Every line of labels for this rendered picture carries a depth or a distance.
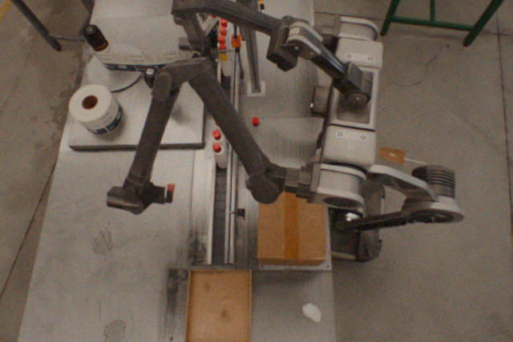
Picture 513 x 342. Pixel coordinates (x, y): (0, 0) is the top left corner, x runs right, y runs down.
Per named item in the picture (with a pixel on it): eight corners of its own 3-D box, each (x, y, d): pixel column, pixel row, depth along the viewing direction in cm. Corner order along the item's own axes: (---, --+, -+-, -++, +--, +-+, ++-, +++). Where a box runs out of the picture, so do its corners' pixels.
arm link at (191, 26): (187, 20, 101) (193, -17, 101) (168, 17, 101) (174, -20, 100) (203, 56, 144) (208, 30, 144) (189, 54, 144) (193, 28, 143)
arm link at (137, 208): (142, 218, 109) (142, 201, 107) (121, 214, 110) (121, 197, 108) (151, 208, 116) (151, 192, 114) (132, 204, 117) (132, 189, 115)
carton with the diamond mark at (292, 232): (262, 195, 157) (259, 175, 132) (317, 195, 156) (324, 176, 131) (260, 264, 146) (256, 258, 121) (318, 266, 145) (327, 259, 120)
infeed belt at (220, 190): (226, -21, 210) (225, -27, 206) (240, -22, 209) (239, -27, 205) (211, 264, 149) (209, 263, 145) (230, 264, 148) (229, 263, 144)
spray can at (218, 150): (218, 158, 162) (210, 139, 143) (229, 158, 162) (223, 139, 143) (217, 169, 160) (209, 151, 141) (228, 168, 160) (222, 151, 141)
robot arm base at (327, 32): (332, 61, 117) (337, 37, 106) (308, 58, 118) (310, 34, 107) (334, 41, 120) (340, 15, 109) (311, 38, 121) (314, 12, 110)
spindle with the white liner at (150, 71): (162, 99, 176) (141, 62, 148) (179, 98, 175) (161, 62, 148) (160, 114, 173) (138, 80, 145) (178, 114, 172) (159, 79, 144)
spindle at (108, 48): (108, 59, 186) (82, 22, 160) (124, 58, 186) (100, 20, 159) (106, 74, 183) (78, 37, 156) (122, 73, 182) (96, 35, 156)
